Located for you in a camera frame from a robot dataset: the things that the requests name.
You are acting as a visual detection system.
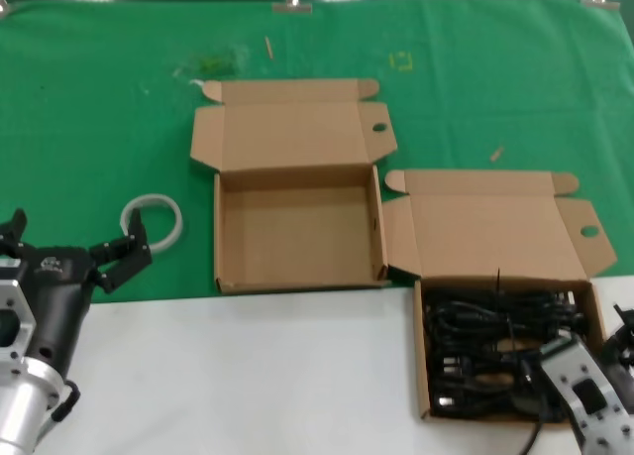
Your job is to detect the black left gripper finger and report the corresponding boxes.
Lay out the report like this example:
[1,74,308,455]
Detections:
[89,208,154,294]
[0,208,28,258]

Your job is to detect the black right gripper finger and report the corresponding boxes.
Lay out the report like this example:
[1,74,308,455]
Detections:
[599,302,634,375]

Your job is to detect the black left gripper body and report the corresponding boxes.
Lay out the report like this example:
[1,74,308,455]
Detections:
[0,244,103,378]

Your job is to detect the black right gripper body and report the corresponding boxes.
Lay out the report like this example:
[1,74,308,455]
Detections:
[593,358,634,412]

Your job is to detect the open cardboard box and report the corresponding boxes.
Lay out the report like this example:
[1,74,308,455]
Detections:
[381,169,619,424]
[189,77,399,295]

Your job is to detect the white tape roll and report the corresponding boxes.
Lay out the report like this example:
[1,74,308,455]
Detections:
[120,192,185,253]

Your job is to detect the green table cloth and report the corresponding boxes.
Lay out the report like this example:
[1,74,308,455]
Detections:
[0,0,634,306]

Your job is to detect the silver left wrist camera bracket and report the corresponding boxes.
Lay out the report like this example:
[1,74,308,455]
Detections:
[0,264,39,372]

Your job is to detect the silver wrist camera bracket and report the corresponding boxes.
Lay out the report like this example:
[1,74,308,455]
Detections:
[538,337,634,455]
[0,264,39,372]

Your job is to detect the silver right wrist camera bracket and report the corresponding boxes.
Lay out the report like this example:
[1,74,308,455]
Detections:
[538,337,634,455]

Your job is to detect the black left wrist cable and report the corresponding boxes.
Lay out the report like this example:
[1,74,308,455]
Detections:
[51,378,82,423]

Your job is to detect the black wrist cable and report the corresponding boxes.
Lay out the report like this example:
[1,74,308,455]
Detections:
[51,378,82,423]
[514,405,551,455]

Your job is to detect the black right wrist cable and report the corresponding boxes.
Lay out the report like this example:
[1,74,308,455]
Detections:
[514,405,551,455]

